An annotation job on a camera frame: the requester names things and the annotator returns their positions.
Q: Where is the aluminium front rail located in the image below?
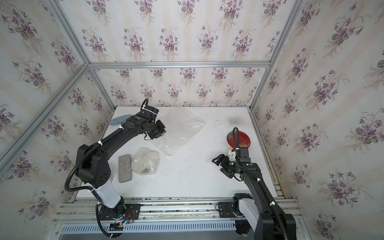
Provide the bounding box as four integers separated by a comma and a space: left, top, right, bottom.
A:
52, 196, 304, 225

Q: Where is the white vented panel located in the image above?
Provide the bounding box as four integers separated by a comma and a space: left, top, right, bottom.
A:
61, 220, 236, 235

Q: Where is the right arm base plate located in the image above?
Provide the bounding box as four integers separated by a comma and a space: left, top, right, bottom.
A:
215, 199, 260, 220

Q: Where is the grey flat block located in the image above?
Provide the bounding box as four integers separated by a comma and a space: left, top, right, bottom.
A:
118, 154, 132, 183

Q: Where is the red floral dinner plate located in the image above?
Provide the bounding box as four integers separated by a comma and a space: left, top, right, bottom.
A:
227, 131, 251, 149

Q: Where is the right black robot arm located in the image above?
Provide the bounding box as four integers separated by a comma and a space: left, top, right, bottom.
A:
212, 127, 297, 240

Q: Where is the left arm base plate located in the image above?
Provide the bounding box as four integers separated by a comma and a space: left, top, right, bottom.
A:
99, 204, 142, 223

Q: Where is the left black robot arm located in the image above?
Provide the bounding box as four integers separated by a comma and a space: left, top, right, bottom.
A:
64, 99, 166, 240

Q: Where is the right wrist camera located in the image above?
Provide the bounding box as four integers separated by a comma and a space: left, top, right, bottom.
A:
229, 147, 251, 163

